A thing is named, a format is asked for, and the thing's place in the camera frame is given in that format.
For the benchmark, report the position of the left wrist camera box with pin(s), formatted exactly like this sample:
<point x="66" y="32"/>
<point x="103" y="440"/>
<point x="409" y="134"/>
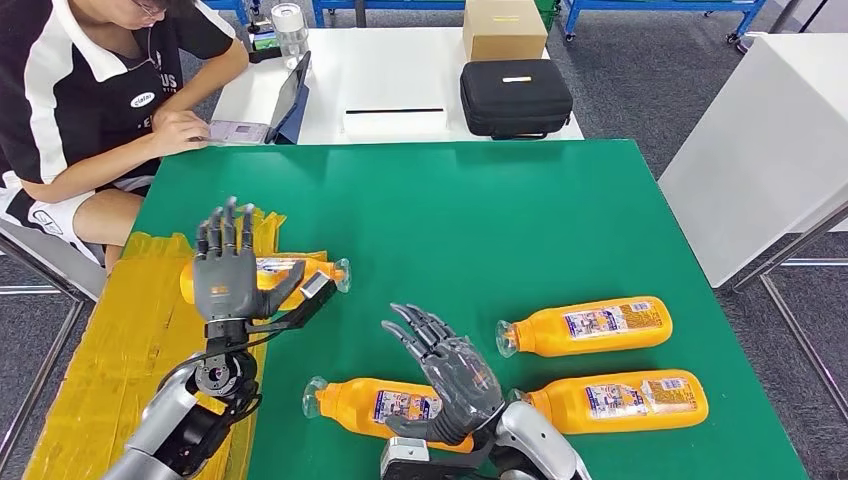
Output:
<point x="316" y="286"/>

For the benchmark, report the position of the person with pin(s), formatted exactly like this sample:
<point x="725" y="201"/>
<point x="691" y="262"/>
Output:
<point x="73" y="99"/>

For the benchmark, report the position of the blue metal rack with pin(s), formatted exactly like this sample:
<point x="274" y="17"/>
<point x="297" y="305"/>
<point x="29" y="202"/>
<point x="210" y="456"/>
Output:
<point x="319" y="13"/>

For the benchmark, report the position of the clear water jar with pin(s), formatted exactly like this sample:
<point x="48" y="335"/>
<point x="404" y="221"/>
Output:
<point x="290" y="33"/>

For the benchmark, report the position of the blue wheeled cart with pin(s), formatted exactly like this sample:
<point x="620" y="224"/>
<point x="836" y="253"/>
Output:
<point x="662" y="2"/>

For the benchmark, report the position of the tablet in blue case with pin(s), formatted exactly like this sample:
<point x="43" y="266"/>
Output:
<point x="286" y="99"/>

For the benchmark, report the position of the green crate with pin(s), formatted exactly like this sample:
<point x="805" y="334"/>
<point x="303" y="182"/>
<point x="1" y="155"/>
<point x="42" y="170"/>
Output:
<point x="548" y="12"/>

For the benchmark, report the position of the black zipped carrying case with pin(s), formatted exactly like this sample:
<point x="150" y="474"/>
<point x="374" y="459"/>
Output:
<point x="515" y="98"/>

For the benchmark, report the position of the pale purple handheld device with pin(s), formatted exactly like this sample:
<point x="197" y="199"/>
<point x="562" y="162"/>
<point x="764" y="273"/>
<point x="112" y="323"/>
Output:
<point x="242" y="132"/>

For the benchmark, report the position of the white desk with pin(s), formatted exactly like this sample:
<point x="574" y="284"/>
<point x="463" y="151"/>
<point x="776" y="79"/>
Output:
<point x="397" y="69"/>

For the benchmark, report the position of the blue metal frame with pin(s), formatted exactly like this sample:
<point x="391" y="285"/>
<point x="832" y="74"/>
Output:
<point x="240" y="10"/>

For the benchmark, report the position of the brown cardboard box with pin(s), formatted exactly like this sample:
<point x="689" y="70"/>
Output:
<point x="505" y="30"/>

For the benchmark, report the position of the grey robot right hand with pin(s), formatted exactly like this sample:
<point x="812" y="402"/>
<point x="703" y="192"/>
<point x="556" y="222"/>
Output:
<point x="464" y="384"/>

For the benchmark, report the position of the small black green device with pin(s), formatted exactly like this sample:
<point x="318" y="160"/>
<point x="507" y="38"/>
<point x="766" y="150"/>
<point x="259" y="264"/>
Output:
<point x="265" y="41"/>

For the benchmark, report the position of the silver metal table frame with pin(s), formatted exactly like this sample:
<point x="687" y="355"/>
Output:
<point x="818" y="262"/>

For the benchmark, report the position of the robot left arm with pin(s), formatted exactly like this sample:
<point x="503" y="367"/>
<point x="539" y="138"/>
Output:
<point x="159" y="424"/>

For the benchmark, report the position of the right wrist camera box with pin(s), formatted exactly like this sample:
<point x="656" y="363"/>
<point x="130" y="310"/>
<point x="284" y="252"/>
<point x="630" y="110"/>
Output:
<point x="404" y="460"/>

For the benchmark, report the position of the yellow tape patch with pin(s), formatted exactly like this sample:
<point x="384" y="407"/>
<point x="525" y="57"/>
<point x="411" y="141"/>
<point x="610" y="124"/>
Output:
<point x="119" y="351"/>

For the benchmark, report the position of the orange bottle with clear cap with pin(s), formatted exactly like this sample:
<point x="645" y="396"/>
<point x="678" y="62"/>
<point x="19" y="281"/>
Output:
<point x="272" y="268"/>
<point x="344" y="407"/>
<point x="543" y="331"/>
<point x="563" y="404"/>

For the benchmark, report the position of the person's right hand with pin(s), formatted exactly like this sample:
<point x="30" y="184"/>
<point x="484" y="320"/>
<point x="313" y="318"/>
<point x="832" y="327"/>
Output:
<point x="175" y="132"/>

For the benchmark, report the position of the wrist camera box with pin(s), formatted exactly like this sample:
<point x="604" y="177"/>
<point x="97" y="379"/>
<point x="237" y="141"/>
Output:
<point x="404" y="460"/>
<point x="316" y="286"/>

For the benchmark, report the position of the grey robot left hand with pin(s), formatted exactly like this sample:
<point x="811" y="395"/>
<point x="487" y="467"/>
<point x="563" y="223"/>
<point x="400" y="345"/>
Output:
<point x="225" y="285"/>

